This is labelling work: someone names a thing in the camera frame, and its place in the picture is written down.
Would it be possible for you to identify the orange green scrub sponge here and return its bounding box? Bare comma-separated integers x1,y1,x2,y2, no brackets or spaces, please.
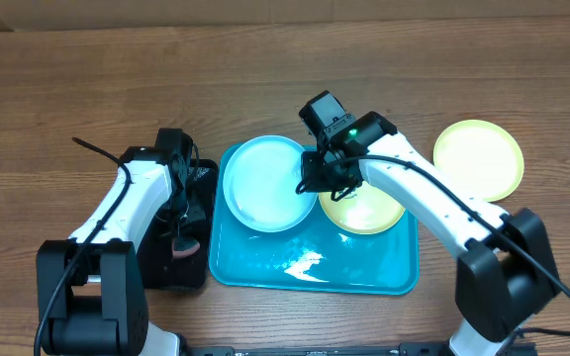
172,237,201,259

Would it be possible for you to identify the yellow plate with blue stain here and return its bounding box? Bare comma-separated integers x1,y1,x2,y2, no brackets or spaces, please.
319,182,405,234

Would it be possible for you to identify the light blue plate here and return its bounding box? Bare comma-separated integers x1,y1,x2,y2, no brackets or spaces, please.
223,135,317,233

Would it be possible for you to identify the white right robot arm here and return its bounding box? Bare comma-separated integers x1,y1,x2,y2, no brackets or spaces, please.
296,107,563,355

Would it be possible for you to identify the black plastic tray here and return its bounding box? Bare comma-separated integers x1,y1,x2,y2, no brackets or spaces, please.
137,159,219,291

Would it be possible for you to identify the teal plastic tray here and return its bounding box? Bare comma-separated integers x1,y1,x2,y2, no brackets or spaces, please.
208,142,421,297

